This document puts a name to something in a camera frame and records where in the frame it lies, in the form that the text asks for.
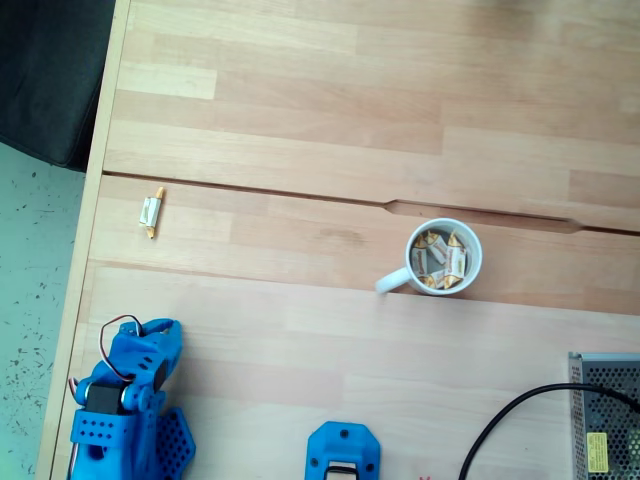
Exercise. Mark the blue printed post holder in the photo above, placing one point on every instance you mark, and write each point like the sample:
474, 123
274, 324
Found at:
325, 445

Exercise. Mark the dark fabric cushion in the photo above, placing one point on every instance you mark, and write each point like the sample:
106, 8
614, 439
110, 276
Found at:
50, 75

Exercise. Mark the white printed mug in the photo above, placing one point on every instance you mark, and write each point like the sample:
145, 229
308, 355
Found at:
392, 281

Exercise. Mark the white yellow sweet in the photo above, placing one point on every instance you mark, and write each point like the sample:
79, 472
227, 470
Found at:
150, 212
437, 278
421, 260
456, 257
439, 249

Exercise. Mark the perforated metal power supply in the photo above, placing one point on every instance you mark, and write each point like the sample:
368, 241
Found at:
610, 380

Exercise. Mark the light wooden board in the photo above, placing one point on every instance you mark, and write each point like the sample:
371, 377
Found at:
350, 350

